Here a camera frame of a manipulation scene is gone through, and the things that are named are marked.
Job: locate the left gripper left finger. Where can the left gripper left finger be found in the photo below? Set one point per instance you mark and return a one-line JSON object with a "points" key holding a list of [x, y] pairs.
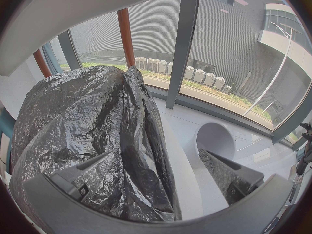
{"points": [[97, 166]]}

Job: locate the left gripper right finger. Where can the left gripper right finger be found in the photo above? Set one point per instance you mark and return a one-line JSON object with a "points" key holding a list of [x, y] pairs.
{"points": [[229, 179]]}

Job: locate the black plastic bag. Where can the black plastic bag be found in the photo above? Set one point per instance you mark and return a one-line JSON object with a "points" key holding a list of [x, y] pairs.
{"points": [[73, 106]]}

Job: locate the white trash bin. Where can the white trash bin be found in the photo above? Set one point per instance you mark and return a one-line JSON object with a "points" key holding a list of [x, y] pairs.
{"points": [[215, 139]]}

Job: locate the blue-green curtain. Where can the blue-green curtain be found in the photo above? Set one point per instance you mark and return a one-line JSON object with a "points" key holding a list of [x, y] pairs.
{"points": [[52, 60]]}

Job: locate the window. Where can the window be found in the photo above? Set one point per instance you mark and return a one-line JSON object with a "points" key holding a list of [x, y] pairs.
{"points": [[187, 33]]}

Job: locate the white chair with wooden legs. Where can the white chair with wooden legs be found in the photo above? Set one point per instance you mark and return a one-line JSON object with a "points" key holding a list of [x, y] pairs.
{"points": [[61, 16]]}

